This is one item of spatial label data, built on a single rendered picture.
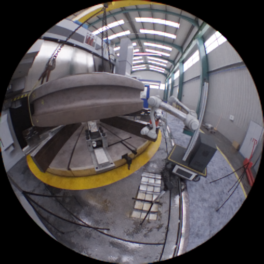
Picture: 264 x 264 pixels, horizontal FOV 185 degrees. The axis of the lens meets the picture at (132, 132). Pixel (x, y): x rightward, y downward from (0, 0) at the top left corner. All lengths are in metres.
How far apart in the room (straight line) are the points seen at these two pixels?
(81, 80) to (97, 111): 0.66
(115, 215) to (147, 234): 0.52
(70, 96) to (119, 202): 1.98
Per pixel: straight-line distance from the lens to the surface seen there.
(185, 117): 1.08
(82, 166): 1.45
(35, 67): 3.87
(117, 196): 1.40
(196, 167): 1.67
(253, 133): 5.99
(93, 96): 1.70
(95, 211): 1.40
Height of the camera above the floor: 1.33
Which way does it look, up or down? 26 degrees down
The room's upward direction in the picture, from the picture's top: 4 degrees clockwise
